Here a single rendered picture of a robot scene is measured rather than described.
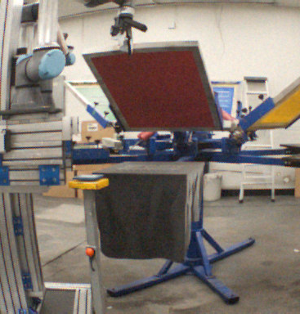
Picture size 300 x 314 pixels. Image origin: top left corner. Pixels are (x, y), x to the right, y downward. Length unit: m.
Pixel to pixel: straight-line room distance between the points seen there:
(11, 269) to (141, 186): 0.78
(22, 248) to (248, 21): 5.40
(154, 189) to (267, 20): 5.02
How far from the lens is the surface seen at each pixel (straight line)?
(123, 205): 2.12
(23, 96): 1.77
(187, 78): 2.27
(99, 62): 2.26
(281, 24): 6.76
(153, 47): 2.10
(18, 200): 2.07
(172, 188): 2.05
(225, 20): 6.80
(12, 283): 2.15
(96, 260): 1.93
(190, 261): 3.47
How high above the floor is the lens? 1.21
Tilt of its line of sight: 5 degrees down
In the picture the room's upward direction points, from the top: 1 degrees counter-clockwise
